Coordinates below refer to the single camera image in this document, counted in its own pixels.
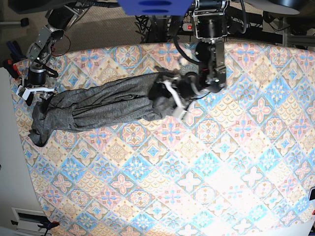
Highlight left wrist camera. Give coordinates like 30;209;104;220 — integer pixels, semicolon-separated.
173;107;188;121

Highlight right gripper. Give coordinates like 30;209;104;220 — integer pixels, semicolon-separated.
16;67;59;114

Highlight blue black clamp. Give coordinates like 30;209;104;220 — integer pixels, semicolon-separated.
11;220;60;236

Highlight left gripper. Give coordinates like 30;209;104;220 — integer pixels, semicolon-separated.
152;72;207;116

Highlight tangled black cables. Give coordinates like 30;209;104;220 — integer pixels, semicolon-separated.
134;0;197;45

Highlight patterned tablecloth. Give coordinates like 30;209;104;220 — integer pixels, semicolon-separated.
10;43;315;236

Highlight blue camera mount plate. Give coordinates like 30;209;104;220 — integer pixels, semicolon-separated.
117;0;193;16

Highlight grey t-shirt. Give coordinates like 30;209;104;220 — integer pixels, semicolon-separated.
28;72;170;147

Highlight red black clamp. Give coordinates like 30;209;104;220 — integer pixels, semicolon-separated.
2;59;20;80

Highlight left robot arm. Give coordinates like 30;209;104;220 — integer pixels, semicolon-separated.
148;0;229;119

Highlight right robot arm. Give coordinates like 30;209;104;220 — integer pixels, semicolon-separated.
16;1;90;106

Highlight white power strip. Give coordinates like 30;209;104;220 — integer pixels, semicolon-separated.
182;23;195;32

